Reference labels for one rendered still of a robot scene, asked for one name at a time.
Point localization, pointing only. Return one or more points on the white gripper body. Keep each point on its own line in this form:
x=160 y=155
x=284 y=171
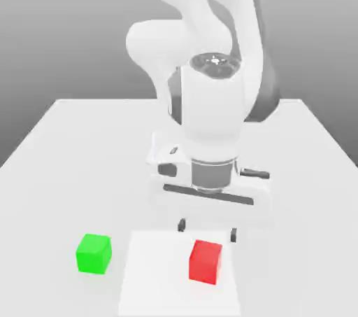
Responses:
x=207 y=205

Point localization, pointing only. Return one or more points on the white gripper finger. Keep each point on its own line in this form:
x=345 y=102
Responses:
x=233 y=235
x=181 y=224

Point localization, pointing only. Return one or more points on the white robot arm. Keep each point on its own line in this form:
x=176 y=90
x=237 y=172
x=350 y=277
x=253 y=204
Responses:
x=212 y=98

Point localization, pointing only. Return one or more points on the small red cube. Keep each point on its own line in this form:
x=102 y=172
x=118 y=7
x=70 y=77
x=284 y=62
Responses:
x=205 y=263

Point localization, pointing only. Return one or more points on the small green cube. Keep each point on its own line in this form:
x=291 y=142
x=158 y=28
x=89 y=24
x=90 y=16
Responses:
x=93 y=255

